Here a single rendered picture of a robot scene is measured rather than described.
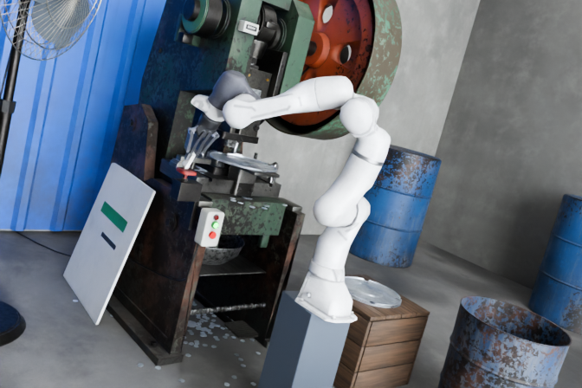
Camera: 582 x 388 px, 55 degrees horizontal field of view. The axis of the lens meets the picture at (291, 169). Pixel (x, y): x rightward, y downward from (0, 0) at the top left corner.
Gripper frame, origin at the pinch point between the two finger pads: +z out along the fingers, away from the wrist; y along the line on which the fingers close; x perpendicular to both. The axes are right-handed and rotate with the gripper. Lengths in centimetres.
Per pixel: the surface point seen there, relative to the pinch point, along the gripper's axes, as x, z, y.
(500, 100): 110, -25, 363
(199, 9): 40, -41, 2
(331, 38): 40, -48, 70
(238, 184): 0.8, 10.0, 29.2
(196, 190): -7.3, 8.2, 4.2
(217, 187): 2.2, 14.0, 21.6
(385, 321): -67, 19, 74
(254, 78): 28.0, -25.0, 31.4
